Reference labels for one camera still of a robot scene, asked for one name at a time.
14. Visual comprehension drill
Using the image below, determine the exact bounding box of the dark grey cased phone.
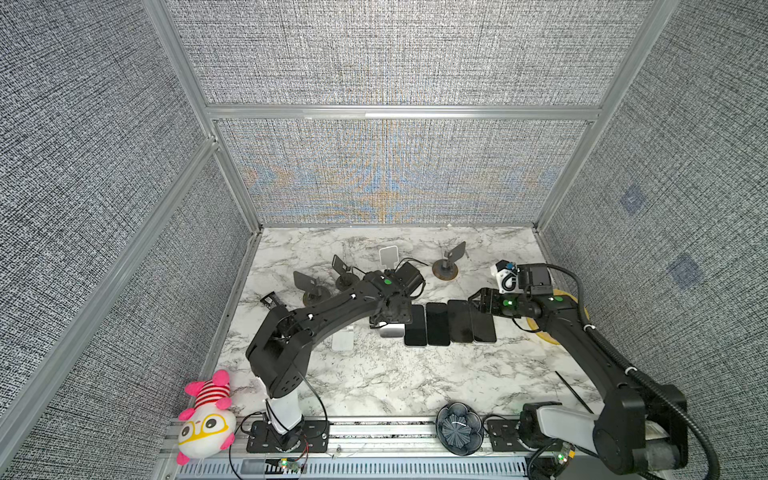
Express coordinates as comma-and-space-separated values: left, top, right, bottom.
469, 304, 497, 343

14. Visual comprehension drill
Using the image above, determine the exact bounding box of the green edged phone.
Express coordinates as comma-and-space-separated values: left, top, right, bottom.
404, 304, 428, 347

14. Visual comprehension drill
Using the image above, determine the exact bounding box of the teal edged phone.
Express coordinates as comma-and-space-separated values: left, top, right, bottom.
447, 300, 474, 343

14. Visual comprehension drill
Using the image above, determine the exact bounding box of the black phone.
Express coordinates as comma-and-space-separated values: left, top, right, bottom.
425, 302, 451, 346

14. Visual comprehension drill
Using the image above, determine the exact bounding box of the dark grey round phone stand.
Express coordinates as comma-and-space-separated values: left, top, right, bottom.
331, 255, 360, 291

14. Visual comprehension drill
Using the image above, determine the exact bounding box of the wood base stand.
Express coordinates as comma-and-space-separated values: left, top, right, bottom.
432, 242, 466, 281
293, 271, 331, 307

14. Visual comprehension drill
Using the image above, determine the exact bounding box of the purple edged phone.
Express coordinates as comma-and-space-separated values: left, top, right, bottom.
378, 324, 406, 338

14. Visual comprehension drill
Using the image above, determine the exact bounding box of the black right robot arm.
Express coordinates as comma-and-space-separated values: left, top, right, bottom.
469, 286, 699, 479

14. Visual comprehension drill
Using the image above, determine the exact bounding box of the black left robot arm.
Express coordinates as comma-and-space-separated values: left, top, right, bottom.
245, 270, 425, 436

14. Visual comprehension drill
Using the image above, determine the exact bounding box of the white folding phone stand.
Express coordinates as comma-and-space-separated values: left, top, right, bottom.
331, 330, 355, 352

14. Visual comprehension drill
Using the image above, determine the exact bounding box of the yellow rimmed bamboo steamer basket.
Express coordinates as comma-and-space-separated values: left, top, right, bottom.
526, 290, 585, 348

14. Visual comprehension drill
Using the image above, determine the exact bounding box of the black spoon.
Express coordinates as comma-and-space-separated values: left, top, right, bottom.
555, 371, 595, 415

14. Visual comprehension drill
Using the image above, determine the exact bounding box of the black snack packet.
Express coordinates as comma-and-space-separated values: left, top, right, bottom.
260, 291, 281, 309

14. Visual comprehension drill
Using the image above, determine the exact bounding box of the pink white plush toy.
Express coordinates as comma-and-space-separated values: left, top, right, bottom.
176, 369, 236, 466

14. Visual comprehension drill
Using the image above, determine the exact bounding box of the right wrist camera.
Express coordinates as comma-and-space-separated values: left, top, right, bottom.
491, 260, 518, 294

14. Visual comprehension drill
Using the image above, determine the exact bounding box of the black corrugated cable conduit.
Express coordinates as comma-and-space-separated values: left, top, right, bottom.
539, 263, 721, 480

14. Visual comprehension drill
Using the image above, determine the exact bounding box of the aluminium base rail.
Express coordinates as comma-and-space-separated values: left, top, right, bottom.
151, 415, 534, 479

